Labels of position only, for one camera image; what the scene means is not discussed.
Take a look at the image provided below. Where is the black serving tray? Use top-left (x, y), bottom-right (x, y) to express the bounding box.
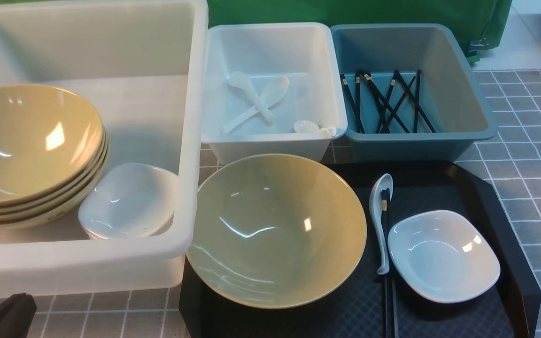
top-left (178, 161), bottom-right (541, 338)

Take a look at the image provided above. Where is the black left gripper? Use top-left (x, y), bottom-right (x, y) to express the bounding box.
top-left (0, 293), bottom-right (37, 338)

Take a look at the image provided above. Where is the yellow noodle bowl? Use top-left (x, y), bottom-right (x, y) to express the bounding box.
top-left (186, 154), bottom-right (367, 309)

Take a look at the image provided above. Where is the large translucent white bin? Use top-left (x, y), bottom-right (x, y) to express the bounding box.
top-left (0, 0), bottom-right (208, 298)

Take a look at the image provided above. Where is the white spoon in bin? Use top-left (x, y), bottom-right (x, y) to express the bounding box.
top-left (228, 71), bottom-right (274, 124)

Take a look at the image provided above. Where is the small white plastic bin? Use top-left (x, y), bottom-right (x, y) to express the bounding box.
top-left (201, 22), bottom-right (348, 165)

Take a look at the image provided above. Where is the stacked yellow bowl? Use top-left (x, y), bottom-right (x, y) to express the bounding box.
top-left (0, 84), bottom-right (104, 205)
top-left (0, 131), bottom-right (108, 215)
top-left (0, 148), bottom-right (109, 229)
top-left (0, 133), bottom-right (109, 222)

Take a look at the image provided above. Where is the bottom stacked yellow bowl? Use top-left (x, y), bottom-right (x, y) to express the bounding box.
top-left (0, 148), bottom-right (109, 229)

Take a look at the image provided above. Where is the blue plastic bin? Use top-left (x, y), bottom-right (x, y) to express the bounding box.
top-left (331, 23), bottom-right (498, 162)

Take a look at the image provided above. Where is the white spoon front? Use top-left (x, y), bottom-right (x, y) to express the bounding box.
top-left (293, 120), bottom-right (337, 138)

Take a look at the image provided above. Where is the black chopstick in bin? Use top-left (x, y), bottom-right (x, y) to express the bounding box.
top-left (376, 77), bottom-right (395, 133)
top-left (394, 70), bottom-right (437, 133)
top-left (355, 71), bottom-right (364, 133)
top-left (413, 70), bottom-right (421, 133)
top-left (361, 71), bottom-right (410, 133)
top-left (340, 74), bottom-right (364, 133)

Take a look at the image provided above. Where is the white square dish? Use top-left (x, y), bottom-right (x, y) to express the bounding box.
top-left (387, 210), bottom-right (502, 304)
top-left (78, 162), bottom-right (179, 239)

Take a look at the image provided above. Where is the white soup spoon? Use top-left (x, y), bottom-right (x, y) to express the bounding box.
top-left (369, 173), bottom-right (394, 276)

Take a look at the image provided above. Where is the stacked white square dish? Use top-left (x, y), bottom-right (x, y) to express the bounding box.
top-left (78, 162), bottom-right (179, 239)

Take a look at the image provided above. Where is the top stacked yellow bowl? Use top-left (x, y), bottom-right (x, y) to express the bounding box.
top-left (0, 84), bottom-right (104, 205)

